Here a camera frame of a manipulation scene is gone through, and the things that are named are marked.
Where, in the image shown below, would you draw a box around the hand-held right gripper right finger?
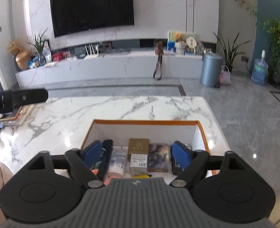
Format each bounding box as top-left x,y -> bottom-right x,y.
170,141 -> 247,188

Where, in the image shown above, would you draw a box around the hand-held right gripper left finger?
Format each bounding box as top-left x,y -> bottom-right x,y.
27,140 -> 105,188

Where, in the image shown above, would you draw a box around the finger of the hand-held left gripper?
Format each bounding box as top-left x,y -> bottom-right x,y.
2,88 -> 49,106

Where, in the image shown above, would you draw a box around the black shampoo bottle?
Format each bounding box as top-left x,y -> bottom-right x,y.
98,140 -> 114,180

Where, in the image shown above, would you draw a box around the dark printed card box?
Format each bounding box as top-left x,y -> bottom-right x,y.
148,143 -> 170,173

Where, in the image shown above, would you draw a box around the white tube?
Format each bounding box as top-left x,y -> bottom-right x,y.
108,146 -> 128,178

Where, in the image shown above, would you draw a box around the small white box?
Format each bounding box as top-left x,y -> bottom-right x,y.
130,154 -> 148,177

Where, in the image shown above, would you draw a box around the orange cardboard box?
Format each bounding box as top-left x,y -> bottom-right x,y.
80,119 -> 220,186

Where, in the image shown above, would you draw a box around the gold box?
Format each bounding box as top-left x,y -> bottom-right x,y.
128,138 -> 150,162

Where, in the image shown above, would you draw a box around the stack of books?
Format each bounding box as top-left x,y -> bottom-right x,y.
0,104 -> 36,126

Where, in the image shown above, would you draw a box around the blue snack packets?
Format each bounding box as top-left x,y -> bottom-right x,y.
27,57 -> 42,68

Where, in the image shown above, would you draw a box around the gold vase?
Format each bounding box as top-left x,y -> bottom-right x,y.
15,50 -> 31,70

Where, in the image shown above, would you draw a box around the dried flower bunch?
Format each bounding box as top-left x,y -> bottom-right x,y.
7,40 -> 20,55

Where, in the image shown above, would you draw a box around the green plant in glass vase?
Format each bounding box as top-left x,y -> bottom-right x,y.
27,28 -> 49,63

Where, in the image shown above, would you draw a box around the white router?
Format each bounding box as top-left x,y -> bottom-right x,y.
84,43 -> 99,59

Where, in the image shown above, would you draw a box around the marble television console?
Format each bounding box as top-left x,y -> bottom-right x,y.
15,51 -> 204,88

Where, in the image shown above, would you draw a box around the grey pedal trash bin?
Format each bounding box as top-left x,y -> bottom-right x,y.
200,53 -> 223,87

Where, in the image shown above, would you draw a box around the woven handbag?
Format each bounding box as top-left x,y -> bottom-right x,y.
219,65 -> 232,85

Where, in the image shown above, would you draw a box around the white round plaque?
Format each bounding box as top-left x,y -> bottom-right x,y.
186,37 -> 197,49

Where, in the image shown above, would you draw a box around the snake plant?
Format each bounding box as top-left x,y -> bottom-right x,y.
213,32 -> 250,73

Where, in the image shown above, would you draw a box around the blue water jug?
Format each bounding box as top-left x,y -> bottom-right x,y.
251,50 -> 269,85

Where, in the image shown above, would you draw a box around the potted ivy plant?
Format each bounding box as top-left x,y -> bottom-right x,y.
263,19 -> 280,76

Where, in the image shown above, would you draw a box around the black wall television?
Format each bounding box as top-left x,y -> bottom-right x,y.
50,0 -> 135,38

